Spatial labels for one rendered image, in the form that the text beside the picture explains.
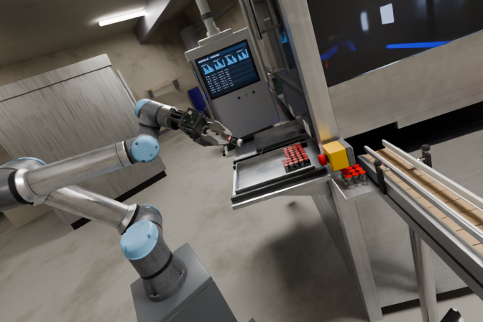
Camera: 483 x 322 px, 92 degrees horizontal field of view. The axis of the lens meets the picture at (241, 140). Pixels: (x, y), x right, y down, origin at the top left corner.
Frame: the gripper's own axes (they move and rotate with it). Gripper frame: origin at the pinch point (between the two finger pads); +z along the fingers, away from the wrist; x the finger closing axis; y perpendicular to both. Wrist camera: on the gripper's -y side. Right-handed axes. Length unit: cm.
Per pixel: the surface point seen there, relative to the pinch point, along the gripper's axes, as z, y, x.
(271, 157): 4, -49, 14
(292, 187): 20.9, -28.0, -1.1
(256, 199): 9.6, -28.6, -10.8
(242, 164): -8.4, -48.4, 5.0
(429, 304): 76, -44, -19
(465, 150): 73, -29, 34
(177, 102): -460, -515, 232
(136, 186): -232, -264, -40
